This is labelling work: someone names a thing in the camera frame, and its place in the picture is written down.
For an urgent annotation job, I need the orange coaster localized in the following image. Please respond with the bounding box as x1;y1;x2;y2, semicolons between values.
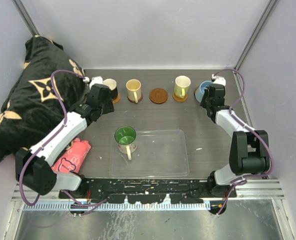
112;94;120;104
172;93;188;102

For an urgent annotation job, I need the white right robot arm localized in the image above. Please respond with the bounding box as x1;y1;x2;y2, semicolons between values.
200;83;273;197

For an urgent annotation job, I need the clear plastic tray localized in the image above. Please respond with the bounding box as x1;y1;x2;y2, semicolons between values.
109;129;189;179

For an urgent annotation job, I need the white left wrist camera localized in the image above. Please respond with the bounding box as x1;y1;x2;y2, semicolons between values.
83;76;103;89

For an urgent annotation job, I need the light brown ringed coaster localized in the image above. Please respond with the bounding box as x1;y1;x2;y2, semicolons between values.
194;87;202;103

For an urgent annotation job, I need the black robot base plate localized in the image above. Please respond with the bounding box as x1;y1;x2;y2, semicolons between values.
68;178;230;204

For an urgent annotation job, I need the green interior mug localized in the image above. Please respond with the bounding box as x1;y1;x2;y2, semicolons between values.
114;126;138;161

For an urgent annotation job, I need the black floral plush blanket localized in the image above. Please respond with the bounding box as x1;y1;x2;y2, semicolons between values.
0;35;85;163

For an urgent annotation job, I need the pink printed cloth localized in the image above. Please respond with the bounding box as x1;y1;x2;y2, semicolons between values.
52;137;91;173

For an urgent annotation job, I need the blue mug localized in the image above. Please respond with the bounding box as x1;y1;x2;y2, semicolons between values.
199;80;212;100

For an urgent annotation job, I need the yellow mug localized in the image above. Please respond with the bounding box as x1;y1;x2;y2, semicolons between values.
126;79;143;104

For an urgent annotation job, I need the dark brown coaster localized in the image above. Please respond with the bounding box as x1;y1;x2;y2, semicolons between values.
127;93;143;104

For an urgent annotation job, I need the white mug black handle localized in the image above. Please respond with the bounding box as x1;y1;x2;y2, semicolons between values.
103;78;118;100

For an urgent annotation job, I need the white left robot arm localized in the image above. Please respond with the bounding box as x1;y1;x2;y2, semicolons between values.
15;83;114;198

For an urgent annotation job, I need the brown ringed wooden coaster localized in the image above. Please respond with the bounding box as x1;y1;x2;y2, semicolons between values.
149;88;168;104

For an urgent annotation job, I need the olive green white mug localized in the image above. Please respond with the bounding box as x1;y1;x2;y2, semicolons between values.
174;75;191;99

